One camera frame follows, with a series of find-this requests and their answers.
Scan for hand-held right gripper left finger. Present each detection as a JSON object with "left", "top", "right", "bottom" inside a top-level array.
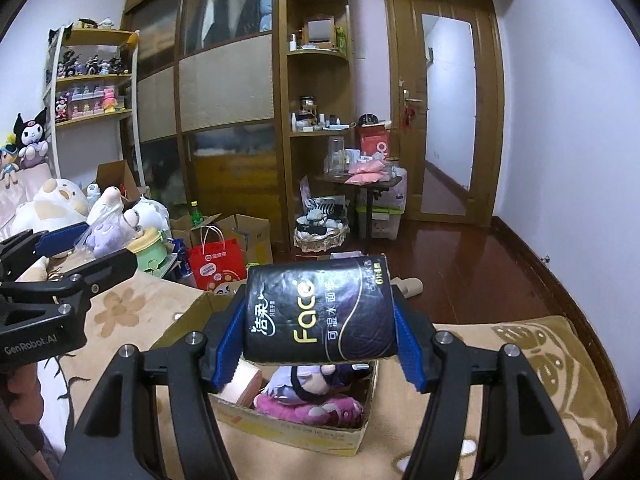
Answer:
[{"left": 72, "top": 285, "right": 249, "bottom": 480}]

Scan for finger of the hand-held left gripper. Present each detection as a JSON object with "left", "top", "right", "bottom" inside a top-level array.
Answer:
[
  {"left": 0, "top": 250, "right": 139, "bottom": 333},
  {"left": 0, "top": 223, "right": 97, "bottom": 281}
]

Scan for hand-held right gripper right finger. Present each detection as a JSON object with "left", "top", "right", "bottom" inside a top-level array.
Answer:
[{"left": 394, "top": 290, "right": 583, "bottom": 480}]

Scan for purple plush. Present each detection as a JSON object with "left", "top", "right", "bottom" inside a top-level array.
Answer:
[{"left": 75, "top": 187, "right": 141, "bottom": 261}]

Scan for purple haired plush doll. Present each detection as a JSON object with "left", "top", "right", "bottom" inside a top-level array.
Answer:
[{"left": 262, "top": 362, "right": 361, "bottom": 403}]

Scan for black tissue pack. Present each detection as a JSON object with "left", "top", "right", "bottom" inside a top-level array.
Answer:
[{"left": 242, "top": 255, "right": 401, "bottom": 366}]

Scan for pink soft packets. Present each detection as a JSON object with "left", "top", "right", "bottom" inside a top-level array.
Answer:
[{"left": 347, "top": 160, "right": 388, "bottom": 183}]

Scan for person's left hand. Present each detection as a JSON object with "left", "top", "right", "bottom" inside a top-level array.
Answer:
[{"left": 0, "top": 361, "right": 55, "bottom": 476}]

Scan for large white duck plush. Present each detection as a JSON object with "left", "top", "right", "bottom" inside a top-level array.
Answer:
[{"left": 10, "top": 177, "right": 91, "bottom": 246}]

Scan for green yellow toy pot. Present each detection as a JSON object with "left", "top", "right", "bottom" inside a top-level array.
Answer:
[{"left": 127, "top": 227, "right": 168, "bottom": 273}]

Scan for white cloth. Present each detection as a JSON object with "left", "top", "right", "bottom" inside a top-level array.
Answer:
[{"left": 37, "top": 355, "right": 76, "bottom": 461}]

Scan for beige slipper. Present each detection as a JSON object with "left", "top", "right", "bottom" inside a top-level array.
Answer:
[{"left": 390, "top": 276, "right": 425, "bottom": 300}]

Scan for blue white package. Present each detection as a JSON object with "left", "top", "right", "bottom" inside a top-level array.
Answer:
[{"left": 167, "top": 240, "right": 193, "bottom": 281}]

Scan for tall cardboard box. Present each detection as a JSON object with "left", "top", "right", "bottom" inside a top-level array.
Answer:
[{"left": 95, "top": 160, "right": 141, "bottom": 201}]

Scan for red paper bag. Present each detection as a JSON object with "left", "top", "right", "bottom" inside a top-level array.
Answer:
[{"left": 187, "top": 225, "right": 248, "bottom": 291}]

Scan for pink white plush toy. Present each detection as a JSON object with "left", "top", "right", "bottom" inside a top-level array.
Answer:
[{"left": 252, "top": 392, "right": 366, "bottom": 428}]

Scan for blue hat doll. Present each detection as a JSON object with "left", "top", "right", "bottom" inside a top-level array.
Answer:
[{"left": 0, "top": 132, "right": 21, "bottom": 181}]

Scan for black hooded plush doll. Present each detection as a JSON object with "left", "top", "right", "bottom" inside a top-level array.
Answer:
[{"left": 12, "top": 107, "right": 51, "bottom": 168}]

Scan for large open cardboard box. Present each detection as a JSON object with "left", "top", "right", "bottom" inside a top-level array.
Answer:
[{"left": 170, "top": 212, "right": 273, "bottom": 266}]

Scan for brown floral blanket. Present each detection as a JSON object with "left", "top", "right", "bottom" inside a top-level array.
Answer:
[{"left": 15, "top": 270, "right": 626, "bottom": 480}]

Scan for clear plastic storage bin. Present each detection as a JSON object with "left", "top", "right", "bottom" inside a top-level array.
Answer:
[{"left": 355, "top": 200, "right": 403, "bottom": 241}]

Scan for lace trimmed wicker basket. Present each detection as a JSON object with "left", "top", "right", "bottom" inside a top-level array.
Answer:
[{"left": 292, "top": 215, "right": 351, "bottom": 254}]

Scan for small side table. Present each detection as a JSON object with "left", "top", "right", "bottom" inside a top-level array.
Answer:
[{"left": 315, "top": 172, "right": 403, "bottom": 238}]

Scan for black white striped item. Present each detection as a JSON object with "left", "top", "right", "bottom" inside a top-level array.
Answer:
[{"left": 305, "top": 197, "right": 346, "bottom": 221}]

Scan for wooden door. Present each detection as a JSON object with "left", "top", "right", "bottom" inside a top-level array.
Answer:
[{"left": 382, "top": 0, "right": 506, "bottom": 228}]

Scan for clear plastic jar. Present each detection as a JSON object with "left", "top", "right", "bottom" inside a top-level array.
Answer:
[{"left": 325, "top": 136, "right": 351, "bottom": 176}]

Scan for red box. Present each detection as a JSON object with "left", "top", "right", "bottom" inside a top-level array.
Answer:
[{"left": 357, "top": 125, "right": 391, "bottom": 161}]

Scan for wooden sliding door wardrobe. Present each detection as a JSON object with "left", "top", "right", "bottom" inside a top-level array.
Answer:
[{"left": 122, "top": 0, "right": 293, "bottom": 241}]

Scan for wooden corner shelf unit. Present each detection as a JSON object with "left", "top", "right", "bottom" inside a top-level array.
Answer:
[{"left": 272, "top": 0, "right": 356, "bottom": 256}]

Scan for row of small toiletries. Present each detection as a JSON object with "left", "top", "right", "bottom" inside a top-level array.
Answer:
[{"left": 290, "top": 95, "right": 358, "bottom": 136}]

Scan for wall shelf with figurines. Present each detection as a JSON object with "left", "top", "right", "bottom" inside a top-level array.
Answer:
[{"left": 45, "top": 25, "right": 141, "bottom": 186}]

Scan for metal door handle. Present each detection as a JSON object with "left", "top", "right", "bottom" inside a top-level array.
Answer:
[{"left": 400, "top": 80, "right": 426, "bottom": 106}]

